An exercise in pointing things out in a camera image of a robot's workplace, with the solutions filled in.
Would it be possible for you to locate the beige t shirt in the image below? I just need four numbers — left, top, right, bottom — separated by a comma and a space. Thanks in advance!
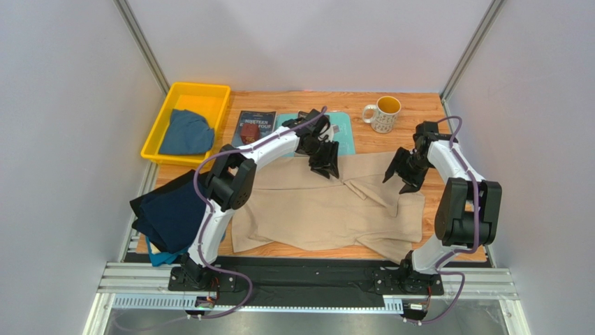
231, 152, 425, 262

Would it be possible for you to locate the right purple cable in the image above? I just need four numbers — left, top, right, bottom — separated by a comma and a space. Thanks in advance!
402, 115, 481, 325

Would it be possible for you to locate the blue shirt in bin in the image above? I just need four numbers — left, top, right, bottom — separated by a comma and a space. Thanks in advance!
159, 110, 215, 156

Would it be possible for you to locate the white mug yellow inside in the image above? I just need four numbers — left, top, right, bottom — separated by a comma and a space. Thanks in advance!
362, 96, 402, 134

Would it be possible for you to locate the yellow plastic bin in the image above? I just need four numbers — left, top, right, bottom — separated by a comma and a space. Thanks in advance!
140, 82, 231, 167

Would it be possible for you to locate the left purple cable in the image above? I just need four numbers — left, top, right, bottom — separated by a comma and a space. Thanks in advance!
109, 105, 329, 320

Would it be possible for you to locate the nineteen eighty-four book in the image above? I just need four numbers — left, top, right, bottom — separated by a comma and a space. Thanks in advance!
231, 110, 277, 147

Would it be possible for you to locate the purple cable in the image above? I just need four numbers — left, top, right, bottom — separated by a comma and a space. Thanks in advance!
109, 105, 329, 320
402, 115, 481, 325

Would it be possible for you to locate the teal folded shirt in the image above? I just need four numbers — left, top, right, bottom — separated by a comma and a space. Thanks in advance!
145, 236, 197, 267

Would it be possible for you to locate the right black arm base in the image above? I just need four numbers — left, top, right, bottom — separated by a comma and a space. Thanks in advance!
372, 268, 444, 296

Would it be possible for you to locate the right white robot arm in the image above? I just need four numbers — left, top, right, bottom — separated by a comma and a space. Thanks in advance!
383, 121, 502, 275

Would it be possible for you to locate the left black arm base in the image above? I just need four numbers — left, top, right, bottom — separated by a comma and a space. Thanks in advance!
168, 267, 237, 292

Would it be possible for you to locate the black table edge strip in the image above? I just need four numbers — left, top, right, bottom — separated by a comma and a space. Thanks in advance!
123, 253, 493, 308

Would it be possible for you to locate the teal cutting board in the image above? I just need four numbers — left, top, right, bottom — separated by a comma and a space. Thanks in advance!
274, 110, 355, 156

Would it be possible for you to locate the aluminium rail frame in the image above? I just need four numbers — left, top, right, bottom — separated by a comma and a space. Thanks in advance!
84, 254, 530, 334

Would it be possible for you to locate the navy folded shirt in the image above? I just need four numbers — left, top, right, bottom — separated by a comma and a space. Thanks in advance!
132, 177, 206, 252

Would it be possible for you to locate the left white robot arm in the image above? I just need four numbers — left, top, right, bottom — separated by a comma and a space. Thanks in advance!
181, 107, 339, 282

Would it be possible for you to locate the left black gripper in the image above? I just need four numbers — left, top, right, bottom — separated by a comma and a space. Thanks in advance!
303, 139, 341, 179

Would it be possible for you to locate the dark orange cover book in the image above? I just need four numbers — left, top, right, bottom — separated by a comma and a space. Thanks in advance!
295, 109, 330, 137

